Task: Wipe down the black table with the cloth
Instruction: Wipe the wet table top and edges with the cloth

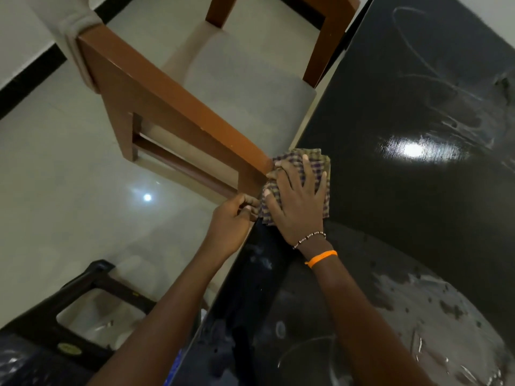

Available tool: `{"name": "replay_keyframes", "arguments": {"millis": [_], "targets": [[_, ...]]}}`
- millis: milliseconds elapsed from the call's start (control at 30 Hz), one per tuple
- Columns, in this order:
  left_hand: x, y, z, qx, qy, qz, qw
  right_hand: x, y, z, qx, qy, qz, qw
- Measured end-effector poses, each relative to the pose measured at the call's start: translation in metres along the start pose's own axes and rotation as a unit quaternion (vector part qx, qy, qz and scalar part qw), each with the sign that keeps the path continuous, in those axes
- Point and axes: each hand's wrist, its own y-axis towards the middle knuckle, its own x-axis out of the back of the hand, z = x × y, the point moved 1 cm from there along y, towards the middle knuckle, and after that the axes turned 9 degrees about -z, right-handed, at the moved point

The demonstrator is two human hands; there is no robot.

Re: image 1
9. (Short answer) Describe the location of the person's left forearm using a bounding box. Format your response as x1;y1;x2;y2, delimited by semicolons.
86;243;226;386

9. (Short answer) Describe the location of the person's right hand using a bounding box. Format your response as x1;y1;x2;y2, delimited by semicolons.
262;154;329;249

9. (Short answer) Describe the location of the black plastic stool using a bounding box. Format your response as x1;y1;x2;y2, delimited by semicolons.
0;259;202;386

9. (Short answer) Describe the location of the black table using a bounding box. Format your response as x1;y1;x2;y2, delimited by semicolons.
168;0;515;386

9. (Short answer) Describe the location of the person's left hand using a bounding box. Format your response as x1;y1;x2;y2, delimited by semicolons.
202;192;261;261

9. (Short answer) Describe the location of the orange wristband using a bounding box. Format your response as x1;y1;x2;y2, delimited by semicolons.
304;249;339;270

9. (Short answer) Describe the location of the wooden chair grey backrest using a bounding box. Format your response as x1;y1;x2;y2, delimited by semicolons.
24;0;361;202

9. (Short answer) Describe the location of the beaded bracelet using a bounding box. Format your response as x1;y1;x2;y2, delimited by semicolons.
292;231;327;250

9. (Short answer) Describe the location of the checkered brown cloth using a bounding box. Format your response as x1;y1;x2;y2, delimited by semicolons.
257;147;332;226

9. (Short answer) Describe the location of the blue patterned dress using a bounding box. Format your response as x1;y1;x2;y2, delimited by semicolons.
163;349;184;386

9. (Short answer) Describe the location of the person's right forearm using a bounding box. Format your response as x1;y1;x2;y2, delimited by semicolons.
299;236;435;386

